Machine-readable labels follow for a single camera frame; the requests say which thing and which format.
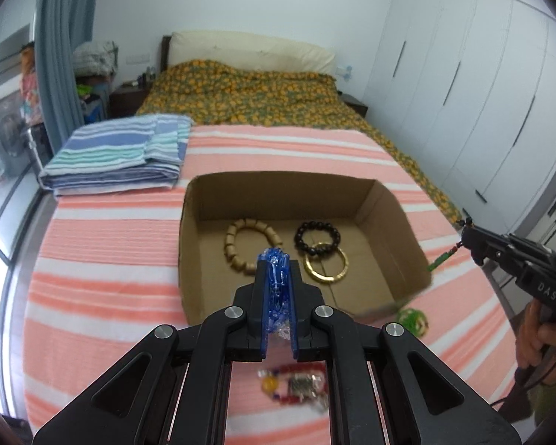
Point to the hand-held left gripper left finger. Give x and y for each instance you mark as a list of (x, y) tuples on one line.
[(259, 306)]

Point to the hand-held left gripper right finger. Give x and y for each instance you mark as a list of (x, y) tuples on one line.
[(296, 306)]

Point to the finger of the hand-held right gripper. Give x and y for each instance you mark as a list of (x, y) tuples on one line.
[(479, 243)]

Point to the gold bangle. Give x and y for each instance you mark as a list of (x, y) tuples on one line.
[(326, 279)]

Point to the cardboard box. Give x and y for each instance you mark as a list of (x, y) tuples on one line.
[(259, 204)]

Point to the person's right hand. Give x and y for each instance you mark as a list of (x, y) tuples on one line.
[(537, 338)]

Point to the olive clothing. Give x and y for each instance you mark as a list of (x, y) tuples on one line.
[(553, 403)]

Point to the orange striped bed sheet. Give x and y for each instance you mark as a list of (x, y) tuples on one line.
[(111, 259)]

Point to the white wardrobe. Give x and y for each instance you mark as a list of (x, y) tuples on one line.
[(468, 79)]

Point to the dark wooden nightstand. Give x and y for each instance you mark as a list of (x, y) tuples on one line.
[(127, 102), (354, 104)]

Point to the yellow floral quilt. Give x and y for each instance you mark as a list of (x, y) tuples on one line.
[(268, 97)]

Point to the folded blue striped blanket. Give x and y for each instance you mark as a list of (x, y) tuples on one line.
[(116, 153)]

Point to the cream pillow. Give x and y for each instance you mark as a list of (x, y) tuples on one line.
[(250, 48)]

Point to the checked cloth pile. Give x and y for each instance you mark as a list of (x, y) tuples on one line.
[(92, 58)]

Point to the grey washing machine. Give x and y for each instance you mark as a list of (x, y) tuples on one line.
[(11, 134)]

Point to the blue-grey curtain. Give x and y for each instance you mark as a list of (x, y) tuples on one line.
[(62, 55)]

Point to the orange patterned hanging cloth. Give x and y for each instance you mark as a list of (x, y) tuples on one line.
[(28, 83)]

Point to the white wall socket holder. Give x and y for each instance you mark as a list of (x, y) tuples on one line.
[(345, 72)]

